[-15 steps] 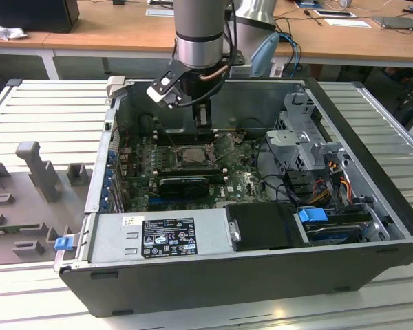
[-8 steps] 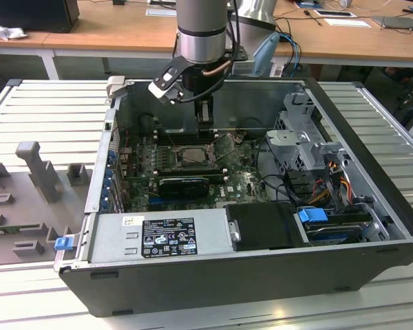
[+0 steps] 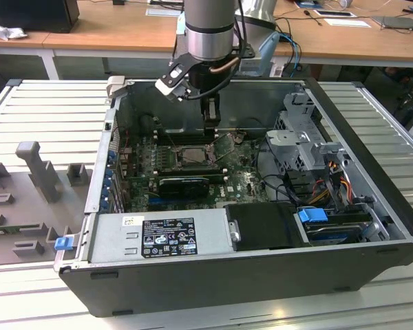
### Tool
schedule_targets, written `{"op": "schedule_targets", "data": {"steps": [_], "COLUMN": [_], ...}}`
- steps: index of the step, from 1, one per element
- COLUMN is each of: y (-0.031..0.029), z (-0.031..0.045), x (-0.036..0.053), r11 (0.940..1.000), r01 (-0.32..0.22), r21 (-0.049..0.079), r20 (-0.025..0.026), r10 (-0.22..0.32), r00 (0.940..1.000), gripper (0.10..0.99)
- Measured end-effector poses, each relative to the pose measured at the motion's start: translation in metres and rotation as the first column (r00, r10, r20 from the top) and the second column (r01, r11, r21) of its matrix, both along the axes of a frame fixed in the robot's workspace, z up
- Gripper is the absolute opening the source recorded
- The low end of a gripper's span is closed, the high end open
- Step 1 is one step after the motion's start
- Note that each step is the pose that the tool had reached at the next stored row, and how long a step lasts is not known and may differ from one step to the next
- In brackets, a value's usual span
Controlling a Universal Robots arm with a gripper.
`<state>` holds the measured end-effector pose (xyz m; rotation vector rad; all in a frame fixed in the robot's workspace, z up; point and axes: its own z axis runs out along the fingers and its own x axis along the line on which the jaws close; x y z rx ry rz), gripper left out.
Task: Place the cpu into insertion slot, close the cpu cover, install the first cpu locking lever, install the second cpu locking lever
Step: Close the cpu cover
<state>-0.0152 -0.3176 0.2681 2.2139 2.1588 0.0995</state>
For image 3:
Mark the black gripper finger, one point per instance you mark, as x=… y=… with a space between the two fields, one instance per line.
x=210 y=117

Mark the silver green CPU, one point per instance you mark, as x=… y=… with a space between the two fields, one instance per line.
x=194 y=155

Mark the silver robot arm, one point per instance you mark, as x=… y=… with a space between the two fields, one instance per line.
x=210 y=20

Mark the CPU socket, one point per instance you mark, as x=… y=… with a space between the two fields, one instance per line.
x=179 y=161

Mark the round silver coin battery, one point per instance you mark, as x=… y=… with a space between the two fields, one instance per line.
x=238 y=139

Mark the green motherboard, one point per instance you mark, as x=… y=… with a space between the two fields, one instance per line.
x=234 y=178

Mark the black graphics card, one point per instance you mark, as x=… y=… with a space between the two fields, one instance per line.
x=182 y=187

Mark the silver metal drive cage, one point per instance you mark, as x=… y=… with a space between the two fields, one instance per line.
x=285 y=137

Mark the grey flat box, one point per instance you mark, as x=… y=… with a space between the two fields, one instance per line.
x=165 y=11

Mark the grey plastic case latch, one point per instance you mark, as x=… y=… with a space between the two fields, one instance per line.
x=117 y=84

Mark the wooden desk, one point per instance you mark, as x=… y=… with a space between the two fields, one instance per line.
x=347 y=41
x=89 y=38

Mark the blue book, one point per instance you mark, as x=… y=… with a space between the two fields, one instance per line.
x=309 y=3

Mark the hard disk in blue carrier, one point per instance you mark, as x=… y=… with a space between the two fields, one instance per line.
x=311 y=217

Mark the white flat tablet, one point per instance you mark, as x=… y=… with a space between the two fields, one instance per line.
x=334 y=13

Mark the white paper sheet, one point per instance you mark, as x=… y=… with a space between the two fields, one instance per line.
x=347 y=22

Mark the grey power supply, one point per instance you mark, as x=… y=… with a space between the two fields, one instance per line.
x=117 y=240

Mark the black PC case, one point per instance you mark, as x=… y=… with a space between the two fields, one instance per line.
x=227 y=285

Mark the black computer box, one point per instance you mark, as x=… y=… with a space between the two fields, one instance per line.
x=31 y=15

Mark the blue release latch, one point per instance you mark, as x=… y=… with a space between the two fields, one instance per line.
x=63 y=243

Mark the dark grey folder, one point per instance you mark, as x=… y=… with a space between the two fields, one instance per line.
x=395 y=22

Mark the black office chair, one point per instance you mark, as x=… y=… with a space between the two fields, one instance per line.
x=409 y=99

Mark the grey parts rack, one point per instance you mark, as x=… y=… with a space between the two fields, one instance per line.
x=27 y=203

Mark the crumpled white paper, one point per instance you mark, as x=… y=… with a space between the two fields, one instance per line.
x=7 y=32

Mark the green RAM stick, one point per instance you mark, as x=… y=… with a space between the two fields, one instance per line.
x=7 y=229

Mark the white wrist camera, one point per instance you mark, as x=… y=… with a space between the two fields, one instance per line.
x=172 y=86

